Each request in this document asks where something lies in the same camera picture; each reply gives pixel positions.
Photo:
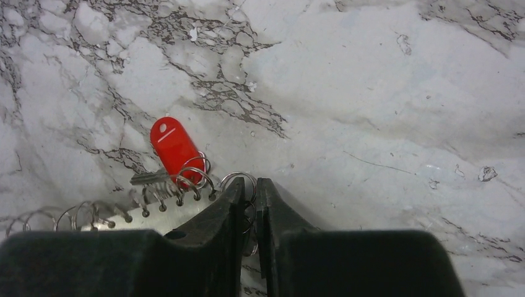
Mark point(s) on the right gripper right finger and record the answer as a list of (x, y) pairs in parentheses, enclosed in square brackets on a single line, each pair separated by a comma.
[(298, 259)]

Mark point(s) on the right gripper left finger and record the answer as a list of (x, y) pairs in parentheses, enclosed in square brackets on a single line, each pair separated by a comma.
[(199, 258)]

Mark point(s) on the silver spiral keyring holder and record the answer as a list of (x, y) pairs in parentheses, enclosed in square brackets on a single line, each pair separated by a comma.
[(160, 206)]

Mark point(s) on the red oval key tag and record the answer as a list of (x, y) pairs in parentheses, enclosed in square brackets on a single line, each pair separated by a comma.
[(174, 146)]

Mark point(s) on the black head silver key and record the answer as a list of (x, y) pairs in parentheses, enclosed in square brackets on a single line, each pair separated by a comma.
[(146, 178)]

